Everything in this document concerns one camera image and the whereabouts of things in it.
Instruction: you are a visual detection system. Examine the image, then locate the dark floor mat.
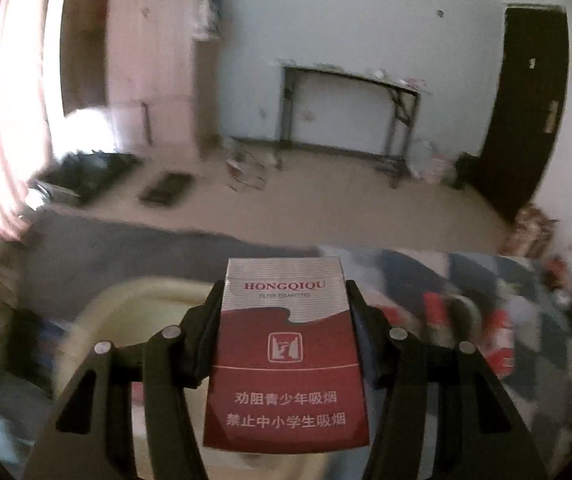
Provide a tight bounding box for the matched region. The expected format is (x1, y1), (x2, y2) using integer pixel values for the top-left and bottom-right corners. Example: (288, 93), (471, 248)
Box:
(138, 170), (194, 207)

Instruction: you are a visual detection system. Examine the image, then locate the red and silver cigarette pack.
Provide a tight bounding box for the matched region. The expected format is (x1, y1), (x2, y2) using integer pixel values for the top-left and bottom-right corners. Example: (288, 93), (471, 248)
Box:
(202, 257), (371, 453)

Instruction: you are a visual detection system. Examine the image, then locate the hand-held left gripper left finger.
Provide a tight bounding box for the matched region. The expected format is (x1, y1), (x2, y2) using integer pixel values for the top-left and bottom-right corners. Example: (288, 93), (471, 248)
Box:
(23, 280), (227, 480)

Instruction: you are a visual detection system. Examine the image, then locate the white plastic bag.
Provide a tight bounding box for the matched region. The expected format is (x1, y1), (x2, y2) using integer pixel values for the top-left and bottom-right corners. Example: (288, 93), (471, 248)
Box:
(411, 139), (459, 186)

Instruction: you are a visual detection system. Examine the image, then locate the black bag pile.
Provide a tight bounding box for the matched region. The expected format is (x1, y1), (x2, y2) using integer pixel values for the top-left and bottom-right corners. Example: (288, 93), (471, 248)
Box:
(28, 151), (142, 206)

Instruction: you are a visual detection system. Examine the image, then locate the black folding table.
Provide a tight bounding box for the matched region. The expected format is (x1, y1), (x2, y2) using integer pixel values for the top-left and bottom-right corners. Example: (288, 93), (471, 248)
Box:
(278, 59), (423, 188)

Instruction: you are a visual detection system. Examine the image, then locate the wire rack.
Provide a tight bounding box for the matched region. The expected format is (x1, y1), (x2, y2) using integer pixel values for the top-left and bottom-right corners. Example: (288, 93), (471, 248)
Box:
(226, 145), (284, 192)

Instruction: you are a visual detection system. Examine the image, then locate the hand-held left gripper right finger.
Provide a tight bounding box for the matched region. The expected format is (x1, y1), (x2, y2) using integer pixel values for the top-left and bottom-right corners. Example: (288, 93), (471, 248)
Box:
(345, 280), (549, 480)

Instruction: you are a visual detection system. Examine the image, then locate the dark door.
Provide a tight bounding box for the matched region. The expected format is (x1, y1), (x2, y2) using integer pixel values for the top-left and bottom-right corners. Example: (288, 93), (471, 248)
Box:
(468, 4), (569, 221)

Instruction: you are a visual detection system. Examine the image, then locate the wooden wardrobe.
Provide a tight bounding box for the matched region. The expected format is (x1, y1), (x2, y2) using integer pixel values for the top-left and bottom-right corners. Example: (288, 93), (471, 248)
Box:
(58, 0), (227, 161)

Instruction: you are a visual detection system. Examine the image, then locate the brown patterned bag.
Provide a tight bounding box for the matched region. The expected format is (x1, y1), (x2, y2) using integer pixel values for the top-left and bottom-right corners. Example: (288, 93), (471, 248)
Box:
(503, 202), (562, 261)

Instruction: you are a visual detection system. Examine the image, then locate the patterned quilt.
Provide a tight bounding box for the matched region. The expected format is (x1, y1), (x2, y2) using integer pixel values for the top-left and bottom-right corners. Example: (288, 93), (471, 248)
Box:
(316, 245), (572, 461)

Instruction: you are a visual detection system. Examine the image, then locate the cream plastic basin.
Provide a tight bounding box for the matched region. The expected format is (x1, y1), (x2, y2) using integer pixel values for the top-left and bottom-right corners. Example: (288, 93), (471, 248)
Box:
(61, 280), (327, 480)

